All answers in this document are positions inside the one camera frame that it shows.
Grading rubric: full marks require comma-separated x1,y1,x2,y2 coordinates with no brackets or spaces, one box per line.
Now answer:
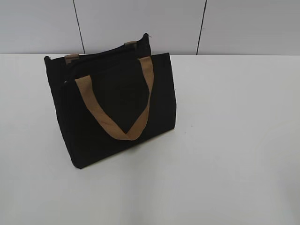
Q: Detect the black tote bag brown handles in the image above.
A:
44,34,176,169

